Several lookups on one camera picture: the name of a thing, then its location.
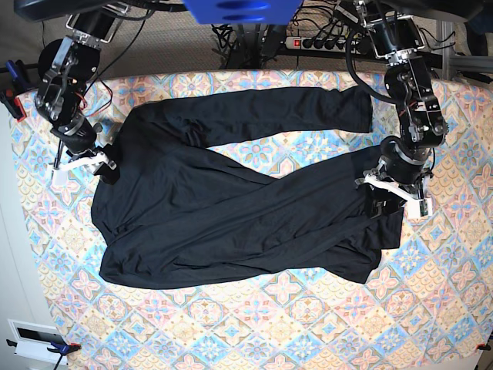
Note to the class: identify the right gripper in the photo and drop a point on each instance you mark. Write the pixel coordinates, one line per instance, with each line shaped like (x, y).
(80, 150)

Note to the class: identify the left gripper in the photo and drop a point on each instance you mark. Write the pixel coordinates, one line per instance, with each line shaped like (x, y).
(399, 180)

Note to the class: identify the black t-shirt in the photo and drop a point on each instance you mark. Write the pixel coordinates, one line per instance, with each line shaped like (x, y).
(182, 215)

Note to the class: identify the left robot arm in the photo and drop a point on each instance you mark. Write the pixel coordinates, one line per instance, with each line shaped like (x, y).
(395, 39)

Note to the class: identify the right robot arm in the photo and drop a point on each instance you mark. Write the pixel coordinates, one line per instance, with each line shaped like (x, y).
(65, 67)

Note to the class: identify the blue clamp top left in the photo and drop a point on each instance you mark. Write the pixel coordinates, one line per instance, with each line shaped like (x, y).
(18, 70)

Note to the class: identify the blue clamp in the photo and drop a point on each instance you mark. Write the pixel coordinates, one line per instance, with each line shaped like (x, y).
(18, 70)
(58, 348)

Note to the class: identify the white power strip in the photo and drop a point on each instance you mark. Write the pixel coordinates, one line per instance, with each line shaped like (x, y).
(320, 44)

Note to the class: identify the orange clamp bottom right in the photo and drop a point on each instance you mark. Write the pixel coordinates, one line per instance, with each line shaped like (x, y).
(484, 347)

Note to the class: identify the blue clamp bottom left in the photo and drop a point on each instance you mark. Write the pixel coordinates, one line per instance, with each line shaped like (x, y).
(58, 348)

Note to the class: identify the white floor outlet box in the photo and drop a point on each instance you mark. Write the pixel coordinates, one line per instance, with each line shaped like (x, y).
(25, 331)

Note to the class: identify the aluminium frame post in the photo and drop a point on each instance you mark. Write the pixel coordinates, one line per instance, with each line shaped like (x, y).
(454, 64)

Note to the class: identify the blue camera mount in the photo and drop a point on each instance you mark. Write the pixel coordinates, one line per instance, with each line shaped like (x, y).
(271, 12)

